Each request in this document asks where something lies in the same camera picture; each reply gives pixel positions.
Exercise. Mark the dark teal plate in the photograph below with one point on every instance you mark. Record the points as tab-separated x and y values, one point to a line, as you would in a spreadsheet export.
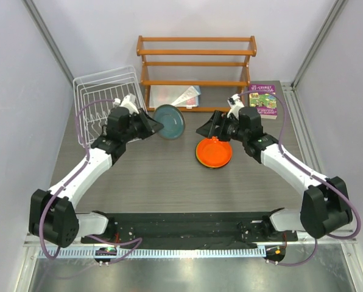
172	120

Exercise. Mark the red patterned plate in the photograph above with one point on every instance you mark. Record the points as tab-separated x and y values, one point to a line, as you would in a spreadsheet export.
222	157

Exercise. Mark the clear plastic document bag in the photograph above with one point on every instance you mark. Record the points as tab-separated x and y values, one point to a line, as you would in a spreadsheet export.
177	95

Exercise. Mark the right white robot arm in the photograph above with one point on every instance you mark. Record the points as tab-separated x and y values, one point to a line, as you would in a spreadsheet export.
325	206

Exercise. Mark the purple treehouse book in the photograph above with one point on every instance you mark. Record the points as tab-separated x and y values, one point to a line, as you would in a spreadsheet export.
263	101

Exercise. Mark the orange wooden shelf rack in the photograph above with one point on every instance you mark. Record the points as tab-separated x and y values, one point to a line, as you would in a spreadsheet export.
195	61

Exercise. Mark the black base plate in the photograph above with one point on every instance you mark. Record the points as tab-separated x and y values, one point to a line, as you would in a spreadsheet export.
199	230

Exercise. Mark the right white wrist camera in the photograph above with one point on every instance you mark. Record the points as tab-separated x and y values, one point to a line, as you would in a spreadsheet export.
236	105

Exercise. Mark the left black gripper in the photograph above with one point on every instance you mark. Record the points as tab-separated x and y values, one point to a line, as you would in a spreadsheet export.
152	126

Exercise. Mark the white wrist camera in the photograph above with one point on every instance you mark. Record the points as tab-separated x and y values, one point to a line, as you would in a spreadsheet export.
129	102
236	105

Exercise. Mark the lime green plate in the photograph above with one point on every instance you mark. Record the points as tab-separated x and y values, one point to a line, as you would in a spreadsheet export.
206	160

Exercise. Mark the white wire dish rack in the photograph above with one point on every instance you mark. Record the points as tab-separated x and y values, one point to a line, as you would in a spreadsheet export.
94	95

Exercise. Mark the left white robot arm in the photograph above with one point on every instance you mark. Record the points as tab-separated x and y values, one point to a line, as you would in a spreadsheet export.
53	217

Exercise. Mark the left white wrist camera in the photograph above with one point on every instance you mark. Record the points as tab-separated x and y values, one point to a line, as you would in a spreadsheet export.
129	102

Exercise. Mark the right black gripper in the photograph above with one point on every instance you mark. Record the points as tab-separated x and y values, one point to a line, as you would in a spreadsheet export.
209	129

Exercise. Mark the slotted cable duct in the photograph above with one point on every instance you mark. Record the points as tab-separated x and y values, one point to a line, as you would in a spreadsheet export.
96	252

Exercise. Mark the orange plate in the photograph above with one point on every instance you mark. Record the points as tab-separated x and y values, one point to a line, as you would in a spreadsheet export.
214	144

